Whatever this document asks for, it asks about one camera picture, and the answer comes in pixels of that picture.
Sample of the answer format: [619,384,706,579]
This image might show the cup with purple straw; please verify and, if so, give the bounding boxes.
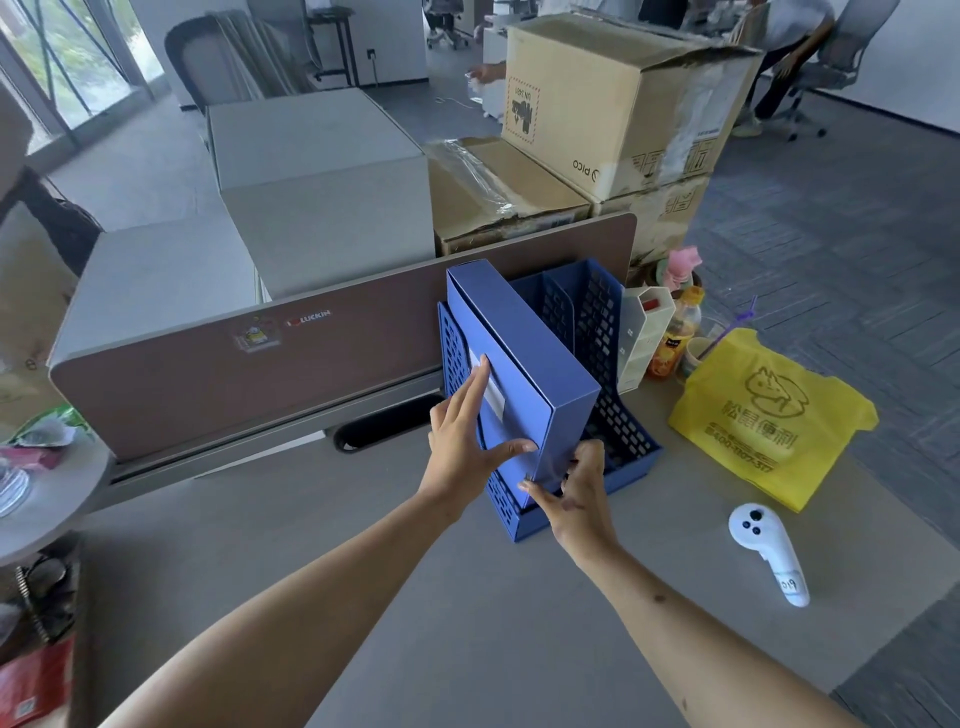
[677,295,760,385]

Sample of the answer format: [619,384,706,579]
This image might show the large printed cardboard box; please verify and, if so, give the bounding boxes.
[500,10,765,203]

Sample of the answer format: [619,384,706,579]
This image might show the person's left forearm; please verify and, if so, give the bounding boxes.
[97,487,470,728]

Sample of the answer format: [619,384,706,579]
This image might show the round grey side table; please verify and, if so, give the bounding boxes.
[0,416,114,569]

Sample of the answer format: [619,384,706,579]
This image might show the flat taped cardboard box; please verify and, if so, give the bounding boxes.
[424,136,595,258]

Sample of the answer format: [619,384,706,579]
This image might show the black small stand table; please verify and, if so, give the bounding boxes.
[306,5,359,88]

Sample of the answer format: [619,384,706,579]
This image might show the white handheld controller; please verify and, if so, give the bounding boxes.
[728,503,812,609]

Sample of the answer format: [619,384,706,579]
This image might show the blue file box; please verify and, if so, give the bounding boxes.
[445,258,603,496]

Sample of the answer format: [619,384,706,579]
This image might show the person's left hand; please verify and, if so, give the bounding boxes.
[417,354,539,520]

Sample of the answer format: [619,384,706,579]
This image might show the person's right hand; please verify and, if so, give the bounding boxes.
[519,438,624,568]

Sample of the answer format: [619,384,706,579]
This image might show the brown desk partition panel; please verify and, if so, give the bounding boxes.
[48,211,639,463]

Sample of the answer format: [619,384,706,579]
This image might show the orange juice bottle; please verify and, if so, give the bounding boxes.
[645,285,707,382]

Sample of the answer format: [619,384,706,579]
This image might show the blue perforated file rack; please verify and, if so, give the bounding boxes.
[436,258,664,543]

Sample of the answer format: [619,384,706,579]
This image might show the dark swivel chair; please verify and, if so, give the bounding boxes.
[422,0,471,51]

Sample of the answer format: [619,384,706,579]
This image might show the grey mesh office chair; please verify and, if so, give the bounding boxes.
[778,0,901,143]

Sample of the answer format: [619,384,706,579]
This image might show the white low cabinet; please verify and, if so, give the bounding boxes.
[481,25,513,122]

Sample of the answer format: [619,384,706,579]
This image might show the yellow printed shopping bag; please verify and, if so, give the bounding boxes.
[666,327,880,515]

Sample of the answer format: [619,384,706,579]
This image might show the red paper bag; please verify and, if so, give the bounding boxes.
[0,636,78,728]

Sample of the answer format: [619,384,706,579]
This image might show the person's right forearm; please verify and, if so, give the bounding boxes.
[573,536,867,728]

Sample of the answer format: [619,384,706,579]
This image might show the white plastic drawer organizer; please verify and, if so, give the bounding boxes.
[615,285,677,393]

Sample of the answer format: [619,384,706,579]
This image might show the black backpack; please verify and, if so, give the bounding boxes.
[13,165,105,279]

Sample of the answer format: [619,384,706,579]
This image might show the black office chair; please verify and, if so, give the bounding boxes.
[162,15,230,115]

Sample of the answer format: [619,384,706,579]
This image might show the worn cardboard box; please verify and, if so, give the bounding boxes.
[591,172,714,265]

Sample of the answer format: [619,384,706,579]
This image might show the pink capped bottle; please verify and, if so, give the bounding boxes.
[655,245,705,295]

